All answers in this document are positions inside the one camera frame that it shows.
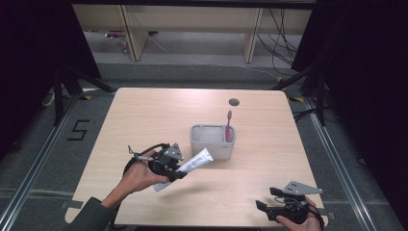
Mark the white toothpaste tube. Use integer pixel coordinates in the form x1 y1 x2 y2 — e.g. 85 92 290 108
152 147 215 193

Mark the person's right hand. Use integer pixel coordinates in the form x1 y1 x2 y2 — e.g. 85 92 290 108
275 196 322 231

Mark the pink toothbrush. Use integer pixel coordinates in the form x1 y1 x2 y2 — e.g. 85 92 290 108
223 110 234 143

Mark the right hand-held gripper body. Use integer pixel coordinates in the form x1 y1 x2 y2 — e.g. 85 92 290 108
266 181 323 224

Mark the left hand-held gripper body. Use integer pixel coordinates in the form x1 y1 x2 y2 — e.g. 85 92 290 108
147 142 185 177

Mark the person's left hand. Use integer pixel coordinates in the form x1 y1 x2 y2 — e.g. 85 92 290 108
119 150 170 195

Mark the aluminium floor rail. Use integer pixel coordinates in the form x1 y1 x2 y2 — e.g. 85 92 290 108
0 95 80 223
302 96 380 231

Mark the black metal stand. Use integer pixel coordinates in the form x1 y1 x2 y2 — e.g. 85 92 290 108
52 65 117 127
271 62 329 127

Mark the light wooden desk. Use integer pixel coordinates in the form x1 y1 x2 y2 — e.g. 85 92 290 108
71 3 314 64

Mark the grey toothbrush holder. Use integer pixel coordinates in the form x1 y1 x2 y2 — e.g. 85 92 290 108
189 123 238 161

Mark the bundle of black cables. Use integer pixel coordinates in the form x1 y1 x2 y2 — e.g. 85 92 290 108
256 9 303 77

